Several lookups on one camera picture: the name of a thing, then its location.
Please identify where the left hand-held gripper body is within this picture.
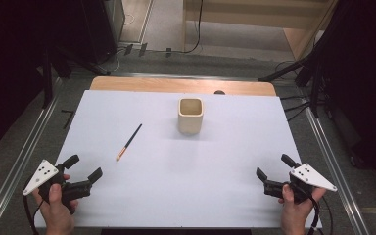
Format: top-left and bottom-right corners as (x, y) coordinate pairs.
(23, 159), (94, 214)

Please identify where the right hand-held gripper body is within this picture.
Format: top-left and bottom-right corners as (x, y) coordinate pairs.
(263, 163), (338, 205)

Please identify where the dark pencil with orange end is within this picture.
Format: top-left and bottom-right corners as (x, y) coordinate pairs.
(116, 123), (143, 163)

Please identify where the cream square pen holder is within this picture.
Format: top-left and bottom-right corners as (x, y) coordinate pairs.
(177, 97), (205, 135)

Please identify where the person's right hand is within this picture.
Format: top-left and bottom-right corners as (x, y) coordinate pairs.
(277, 184), (327, 229)

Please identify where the person's left hand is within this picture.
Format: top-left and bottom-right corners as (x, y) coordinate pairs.
(31, 174), (79, 231)

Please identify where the black hex key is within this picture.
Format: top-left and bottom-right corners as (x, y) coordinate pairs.
(61, 109), (76, 130)

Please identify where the black metal stand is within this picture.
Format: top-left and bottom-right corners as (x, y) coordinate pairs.
(258, 55), (324, 118)
(42, 48), (112, 109)

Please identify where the wooden table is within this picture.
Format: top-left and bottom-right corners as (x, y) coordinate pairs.
(89, 76), (277, 97)

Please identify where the black cabinet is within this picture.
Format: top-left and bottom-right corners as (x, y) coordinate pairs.
(81, 0), (126, 63)

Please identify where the light wooden shelf unit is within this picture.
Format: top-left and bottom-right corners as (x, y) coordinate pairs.
(182, 0), (339, 62)

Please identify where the aluminium floor rail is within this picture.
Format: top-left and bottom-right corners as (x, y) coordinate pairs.
(303, 104), (370, 235)
(0, 94), (60, 235)

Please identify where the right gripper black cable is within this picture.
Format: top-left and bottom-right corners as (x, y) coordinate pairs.
(306, 187), (334, 235)

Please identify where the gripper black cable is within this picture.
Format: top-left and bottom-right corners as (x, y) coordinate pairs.
(306, 187), (334, 235)
(23, 195), (45, 235)

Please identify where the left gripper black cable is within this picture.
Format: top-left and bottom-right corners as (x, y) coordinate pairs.
(23, 195), (45, 235)

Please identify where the white floor cable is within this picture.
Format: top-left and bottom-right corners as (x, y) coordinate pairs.
(106, 47), (126, 73)

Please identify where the black hanging cable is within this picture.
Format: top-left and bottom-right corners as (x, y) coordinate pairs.
(167, 0), (205, 55)

